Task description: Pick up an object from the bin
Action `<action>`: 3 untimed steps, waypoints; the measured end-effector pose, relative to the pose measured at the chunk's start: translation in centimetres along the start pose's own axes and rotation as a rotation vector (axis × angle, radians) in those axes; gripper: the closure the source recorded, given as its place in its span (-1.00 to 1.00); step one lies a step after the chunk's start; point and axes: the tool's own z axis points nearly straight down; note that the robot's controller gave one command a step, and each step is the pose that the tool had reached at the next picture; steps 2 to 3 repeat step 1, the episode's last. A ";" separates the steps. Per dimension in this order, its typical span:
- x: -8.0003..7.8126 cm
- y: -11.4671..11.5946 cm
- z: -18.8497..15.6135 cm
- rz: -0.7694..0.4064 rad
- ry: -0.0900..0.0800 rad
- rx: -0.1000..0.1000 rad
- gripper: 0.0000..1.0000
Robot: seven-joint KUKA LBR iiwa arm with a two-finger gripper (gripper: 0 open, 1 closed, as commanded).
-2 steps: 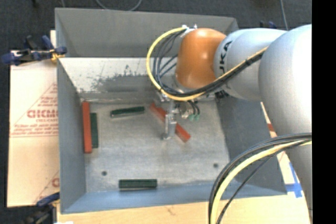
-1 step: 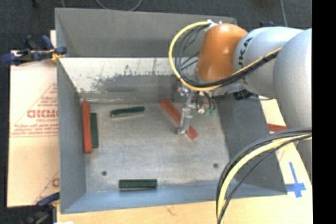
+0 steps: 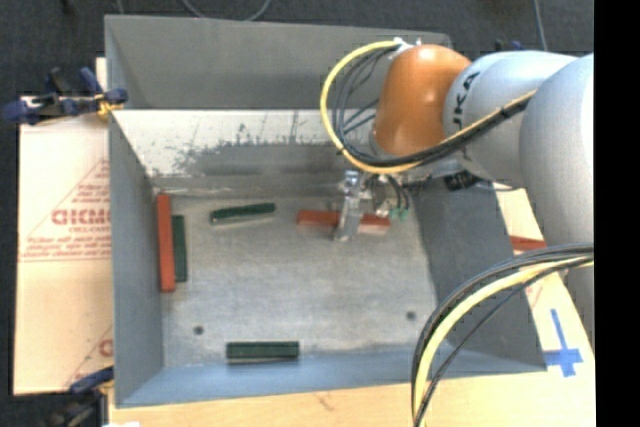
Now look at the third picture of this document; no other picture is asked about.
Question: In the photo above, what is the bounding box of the dark green flat block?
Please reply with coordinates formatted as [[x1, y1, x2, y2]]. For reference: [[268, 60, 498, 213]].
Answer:
[[225, 340, 302, 363], [209, 201, 278, 227], [170, 214, 189, 284]]

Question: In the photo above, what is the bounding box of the pale board with red print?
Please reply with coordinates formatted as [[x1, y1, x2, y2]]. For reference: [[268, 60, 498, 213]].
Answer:
[[11, 56, 116, 397]]

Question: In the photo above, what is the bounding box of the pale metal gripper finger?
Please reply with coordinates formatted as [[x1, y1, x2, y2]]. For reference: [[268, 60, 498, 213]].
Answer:
[[334, 170, 355, 243], [348, 170, 364, 240]]

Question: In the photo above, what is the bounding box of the red-brown flat block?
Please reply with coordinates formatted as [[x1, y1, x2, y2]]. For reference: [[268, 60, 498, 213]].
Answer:
[[295, 208, 392, 238], [155, 193, 178, 294]]

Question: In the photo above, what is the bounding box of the grey metal bin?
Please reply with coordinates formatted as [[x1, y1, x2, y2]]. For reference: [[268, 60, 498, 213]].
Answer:
[[103, 13, 548, 409]]

